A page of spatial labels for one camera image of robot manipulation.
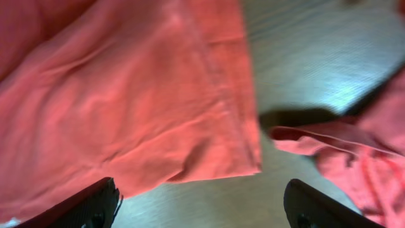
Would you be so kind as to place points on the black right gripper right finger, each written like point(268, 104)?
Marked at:
point(307, 207)

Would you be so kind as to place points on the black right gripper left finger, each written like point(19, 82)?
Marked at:
point(93, 207)

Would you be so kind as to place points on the red FRAM t-shirt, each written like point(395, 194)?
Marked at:
point(143, 91)

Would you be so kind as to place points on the red soccer t-shirt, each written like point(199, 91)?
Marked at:
point(363, 154)

